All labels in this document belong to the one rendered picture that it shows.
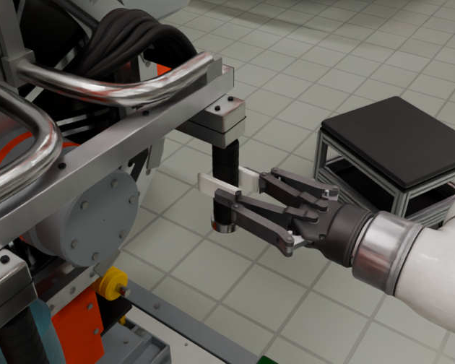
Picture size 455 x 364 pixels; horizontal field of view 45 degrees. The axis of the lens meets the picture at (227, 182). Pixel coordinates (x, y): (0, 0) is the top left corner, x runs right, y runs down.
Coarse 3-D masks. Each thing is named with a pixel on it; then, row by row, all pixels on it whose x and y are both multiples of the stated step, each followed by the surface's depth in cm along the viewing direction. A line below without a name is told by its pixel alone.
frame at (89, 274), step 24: (72, 0) 68; (96, 0) 71; (96, 24) 78; (120, 72) 86; (144, 72) 84; (120, 168) 95; (144, 168) 94; (144, 192) 96; (96, 264) 92; (48, 288) 91; (72, 288) 90
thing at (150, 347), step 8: (120, 320) 137; (128, 320) 137; (128, 328) 138; (136, 328) 136; (144, 336) 134; (152, 336) 134; (144, 344) 132; (152, 344) 134; (160, 344) 133; (168, 344) 132; (144, 352) 132; (152, 352) 132; (160, 352) 130; (168, 352) 133; (136, 360) 131; (144, 360) 131; (152, 360) 128; (160, 360) 131; (168, 360) 134
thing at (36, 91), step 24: (24, 0) 74; (48, 0) 77; (24, 24) 94; (48, 24) 88; (72, 24) 83; (48, 48) 95; (72, 48) 84; (24, 96) 80; (48, 96) 102; (72, 120) 90; (96, 120) 95
